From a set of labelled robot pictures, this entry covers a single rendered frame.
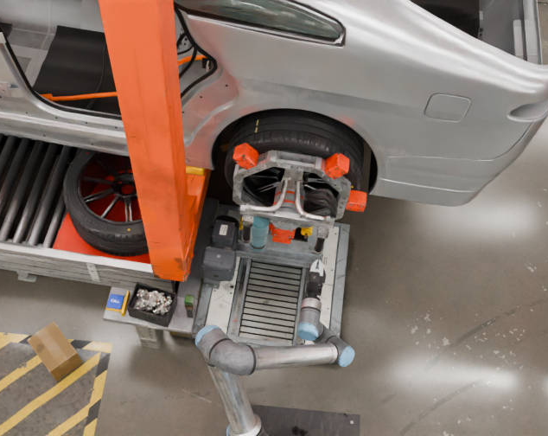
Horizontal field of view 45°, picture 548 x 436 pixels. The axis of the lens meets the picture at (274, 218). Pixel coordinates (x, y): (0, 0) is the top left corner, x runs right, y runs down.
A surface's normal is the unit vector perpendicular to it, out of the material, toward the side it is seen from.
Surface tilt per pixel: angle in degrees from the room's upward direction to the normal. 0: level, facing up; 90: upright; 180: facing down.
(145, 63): 90
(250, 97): 90
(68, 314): 0
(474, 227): 0
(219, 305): 0
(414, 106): 90
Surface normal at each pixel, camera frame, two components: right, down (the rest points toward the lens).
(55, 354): 0.07, -0.49
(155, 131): -0.14, 0.86
